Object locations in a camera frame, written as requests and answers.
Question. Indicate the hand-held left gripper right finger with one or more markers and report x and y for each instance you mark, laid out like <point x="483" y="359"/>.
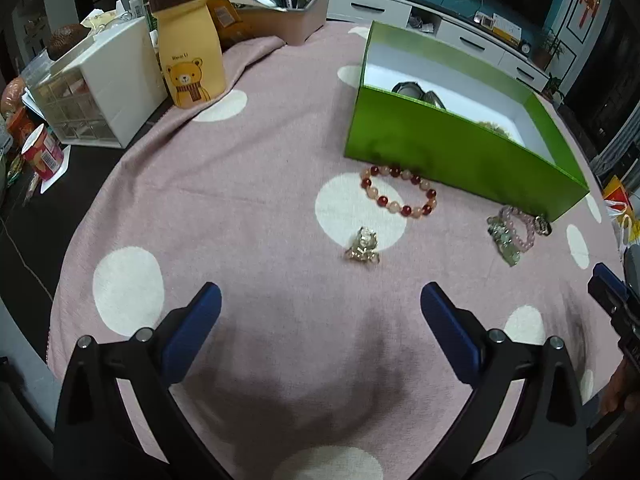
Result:
<point x="450" y="330"/>

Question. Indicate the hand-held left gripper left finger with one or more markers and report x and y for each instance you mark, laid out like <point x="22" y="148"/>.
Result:
<point x="192" y="330"/>

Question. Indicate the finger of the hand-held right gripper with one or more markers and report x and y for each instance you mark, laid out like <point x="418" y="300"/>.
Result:
<point x="607" y="300"/>

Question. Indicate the gold flower brooch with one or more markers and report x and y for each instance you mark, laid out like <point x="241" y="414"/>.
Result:
<point x="362" y="245"/>

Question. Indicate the green cardboard box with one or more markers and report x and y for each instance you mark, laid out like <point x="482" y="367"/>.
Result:
<point x="450" y="155"/>

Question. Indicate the person's right hand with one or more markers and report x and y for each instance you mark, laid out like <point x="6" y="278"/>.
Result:
<point x="620" y="390"/>

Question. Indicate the white plastic bag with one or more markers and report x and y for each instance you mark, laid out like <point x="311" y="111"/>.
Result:
<point x="627" y="225"/>

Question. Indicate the yellow cardboard box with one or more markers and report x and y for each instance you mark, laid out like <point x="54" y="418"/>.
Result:
<point x="614" y="190"/>

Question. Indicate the pink polka dot blanket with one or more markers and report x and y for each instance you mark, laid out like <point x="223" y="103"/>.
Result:
<point x="250" y="210"/>

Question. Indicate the grey curtain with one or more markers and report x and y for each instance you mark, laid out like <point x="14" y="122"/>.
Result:
<point x="620" y="140"/>

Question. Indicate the small potted plant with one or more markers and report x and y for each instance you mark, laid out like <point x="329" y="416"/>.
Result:
<point x="554" y="87"/>

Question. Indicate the red paper cup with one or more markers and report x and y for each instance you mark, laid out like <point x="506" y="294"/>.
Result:
<point x="42" y="155"/>

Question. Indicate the dark metal wrist watch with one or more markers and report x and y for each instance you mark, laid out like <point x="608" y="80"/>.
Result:
<point x="406" y="88"/>

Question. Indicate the tall potted plant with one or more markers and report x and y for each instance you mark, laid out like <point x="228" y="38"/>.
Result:
<point x="547" y="47"/>

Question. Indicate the white drawer organizer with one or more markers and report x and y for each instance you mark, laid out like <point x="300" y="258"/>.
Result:
<point x="130" y="75"/>

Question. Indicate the small table clock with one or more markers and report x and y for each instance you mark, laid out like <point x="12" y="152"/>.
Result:
<point x="525" y="48"/>

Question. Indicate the yellow bear bottle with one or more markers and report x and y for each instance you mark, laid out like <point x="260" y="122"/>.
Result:
<point x="187" y="45"/>

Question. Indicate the white desk calendar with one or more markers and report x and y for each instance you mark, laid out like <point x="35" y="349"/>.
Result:
<point x="507" y="27"/>

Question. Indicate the white TV cabinet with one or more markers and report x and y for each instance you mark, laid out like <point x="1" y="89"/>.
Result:
<point x="450" y="30"/>

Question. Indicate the orange snack packet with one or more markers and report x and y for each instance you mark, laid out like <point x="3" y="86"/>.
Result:
<point x="225" y="17"/>

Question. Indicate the brown round object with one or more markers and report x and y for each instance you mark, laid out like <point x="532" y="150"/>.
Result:
<point x="65" y="40"/>

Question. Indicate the red wall ornament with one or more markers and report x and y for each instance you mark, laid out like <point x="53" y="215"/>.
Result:
<point x="589" y="2"/>

